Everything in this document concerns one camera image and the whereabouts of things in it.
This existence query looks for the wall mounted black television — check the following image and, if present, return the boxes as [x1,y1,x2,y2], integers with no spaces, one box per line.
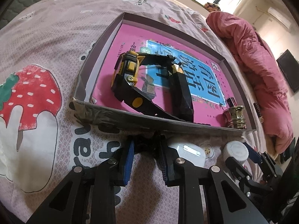
[277,50,299,93]

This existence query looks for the pink Chinese workbook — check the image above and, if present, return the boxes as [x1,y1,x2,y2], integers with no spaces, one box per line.
[91,24,234,127]

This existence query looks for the white air conditioner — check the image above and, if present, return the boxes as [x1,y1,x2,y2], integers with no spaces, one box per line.
[268,7,291,29]

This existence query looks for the purple cardboard box tray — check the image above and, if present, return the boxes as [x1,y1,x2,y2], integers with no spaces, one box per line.
[73,13,256,135]

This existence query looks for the red lipstick box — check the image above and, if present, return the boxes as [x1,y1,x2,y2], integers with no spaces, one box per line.
[226,97,238,108]

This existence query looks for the round white jar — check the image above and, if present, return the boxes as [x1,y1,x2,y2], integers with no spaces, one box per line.
[223,141,249,165]

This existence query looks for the yellow black wrist watch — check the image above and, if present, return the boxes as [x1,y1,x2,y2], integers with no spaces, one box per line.
[111,51,183,121]

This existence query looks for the pink quilted duvet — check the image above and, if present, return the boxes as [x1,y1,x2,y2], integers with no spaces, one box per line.
[206,11,294,154]

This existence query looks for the white earbuds case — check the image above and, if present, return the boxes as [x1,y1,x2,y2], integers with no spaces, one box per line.
[168,142,206,167]

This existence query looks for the brown patterned bag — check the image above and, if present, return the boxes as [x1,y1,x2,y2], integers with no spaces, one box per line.
[204,3,221,12]

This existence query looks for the strawberry print bed sheet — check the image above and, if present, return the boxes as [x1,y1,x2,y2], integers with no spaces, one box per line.
[1,0,266,223]

